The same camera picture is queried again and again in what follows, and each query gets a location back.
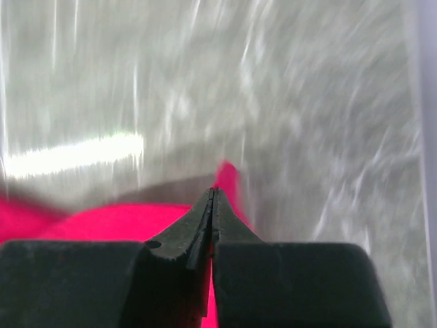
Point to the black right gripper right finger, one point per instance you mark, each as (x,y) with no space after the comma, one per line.
(262,284)

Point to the red t shirt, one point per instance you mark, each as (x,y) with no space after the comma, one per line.
(139,222)

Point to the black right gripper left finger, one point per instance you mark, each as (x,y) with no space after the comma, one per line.
(162,282)

